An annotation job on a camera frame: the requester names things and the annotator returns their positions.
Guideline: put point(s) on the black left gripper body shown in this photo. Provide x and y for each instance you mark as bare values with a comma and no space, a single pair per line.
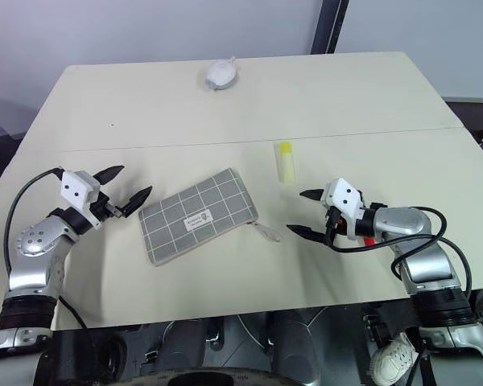
104,208

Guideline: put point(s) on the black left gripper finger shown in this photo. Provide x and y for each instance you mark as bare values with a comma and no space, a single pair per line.
137,199
108,173

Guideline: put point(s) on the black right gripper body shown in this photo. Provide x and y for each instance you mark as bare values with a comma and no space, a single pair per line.
332,222

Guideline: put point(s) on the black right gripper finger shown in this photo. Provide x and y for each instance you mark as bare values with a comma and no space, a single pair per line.
306,232
312,195

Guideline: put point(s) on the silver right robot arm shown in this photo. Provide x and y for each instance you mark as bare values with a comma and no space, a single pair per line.
422,257

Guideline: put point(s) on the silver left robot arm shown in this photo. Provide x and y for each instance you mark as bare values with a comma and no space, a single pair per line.
34,245

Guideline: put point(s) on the grey checked pencil pouch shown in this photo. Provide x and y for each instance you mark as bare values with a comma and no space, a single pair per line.
198,216

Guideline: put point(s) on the yellow glue stick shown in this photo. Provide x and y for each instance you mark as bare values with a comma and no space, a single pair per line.
286,161

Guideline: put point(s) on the dark rounded robot leg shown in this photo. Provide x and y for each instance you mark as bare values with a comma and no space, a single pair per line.
295,346
177,347

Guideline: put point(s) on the white sneaker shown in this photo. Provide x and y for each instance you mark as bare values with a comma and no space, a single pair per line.
392,358

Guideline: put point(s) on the white crumpled cloth pouch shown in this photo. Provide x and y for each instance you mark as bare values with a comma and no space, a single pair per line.
220,74

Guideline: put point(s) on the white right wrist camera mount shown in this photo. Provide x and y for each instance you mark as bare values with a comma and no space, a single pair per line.
344,199

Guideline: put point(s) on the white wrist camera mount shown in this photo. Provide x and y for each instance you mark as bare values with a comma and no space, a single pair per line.
79,190
344,199

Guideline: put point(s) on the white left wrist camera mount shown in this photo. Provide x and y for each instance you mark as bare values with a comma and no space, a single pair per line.
79,190

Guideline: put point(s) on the dark vertical post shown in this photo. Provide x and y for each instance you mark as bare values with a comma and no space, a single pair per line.
329,25

